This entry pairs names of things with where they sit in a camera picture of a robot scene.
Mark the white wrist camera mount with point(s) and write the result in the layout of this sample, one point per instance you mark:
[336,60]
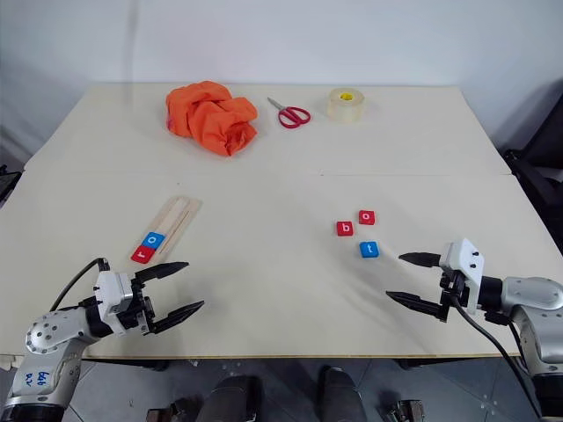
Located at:
[110,290]
[462,259]

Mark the clear tape roll yellow core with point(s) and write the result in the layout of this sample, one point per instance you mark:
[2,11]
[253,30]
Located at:
[345,112]

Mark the crumpled orange cloth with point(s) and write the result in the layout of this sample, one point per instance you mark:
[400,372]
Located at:
[206,114]

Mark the blue letter tile t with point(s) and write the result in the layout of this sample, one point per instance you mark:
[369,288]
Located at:
[368,249]

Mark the red letter tile b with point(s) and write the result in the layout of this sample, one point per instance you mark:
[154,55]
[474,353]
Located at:
[345,228]

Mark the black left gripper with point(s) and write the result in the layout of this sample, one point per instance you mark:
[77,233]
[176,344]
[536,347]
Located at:
[138,314]

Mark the wooden tile rack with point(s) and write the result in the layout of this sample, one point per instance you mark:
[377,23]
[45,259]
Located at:
[180,215]

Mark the black object at table side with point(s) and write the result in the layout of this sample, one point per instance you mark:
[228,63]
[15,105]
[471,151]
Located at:
[8,184]

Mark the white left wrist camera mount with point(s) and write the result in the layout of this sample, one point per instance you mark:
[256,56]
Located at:
[110,290]

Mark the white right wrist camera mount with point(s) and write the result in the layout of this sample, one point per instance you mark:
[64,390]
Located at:
[462,259]

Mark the dark rounded shape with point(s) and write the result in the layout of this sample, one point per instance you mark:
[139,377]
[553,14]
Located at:
[343,395]
[233,400]

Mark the red letter tile o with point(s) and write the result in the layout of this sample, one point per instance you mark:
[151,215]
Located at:
[367,217]

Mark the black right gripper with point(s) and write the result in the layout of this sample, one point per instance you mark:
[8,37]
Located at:
[448,292]

